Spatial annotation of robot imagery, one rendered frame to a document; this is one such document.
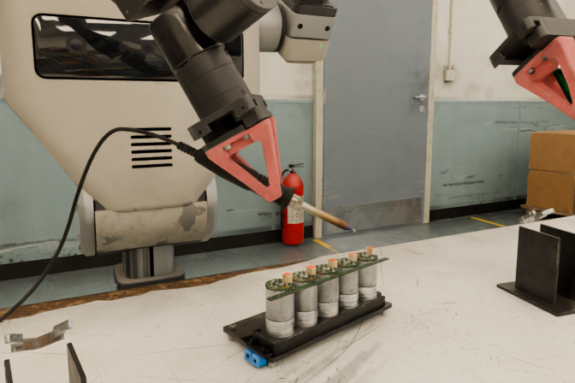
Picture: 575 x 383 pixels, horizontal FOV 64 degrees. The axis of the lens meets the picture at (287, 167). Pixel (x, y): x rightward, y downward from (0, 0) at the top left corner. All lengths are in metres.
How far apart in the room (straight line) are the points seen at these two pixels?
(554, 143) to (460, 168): 0.72
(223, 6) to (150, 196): 0.39
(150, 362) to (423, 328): 0.25
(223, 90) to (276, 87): 2.74
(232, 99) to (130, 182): 0.32
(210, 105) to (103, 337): 0.24
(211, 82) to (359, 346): 0.27
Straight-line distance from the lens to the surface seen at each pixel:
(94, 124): 0.71
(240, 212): 3.15
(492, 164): 4.49
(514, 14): 0.58
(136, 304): 0.54
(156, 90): 0.72
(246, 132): 0.43
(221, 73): 0.44
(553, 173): 4.16
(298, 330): 0.42
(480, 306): 0.55
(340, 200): 3.43
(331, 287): 0.43
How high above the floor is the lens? 0.96
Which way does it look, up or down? 8 degrees down
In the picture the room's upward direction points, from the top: straight up
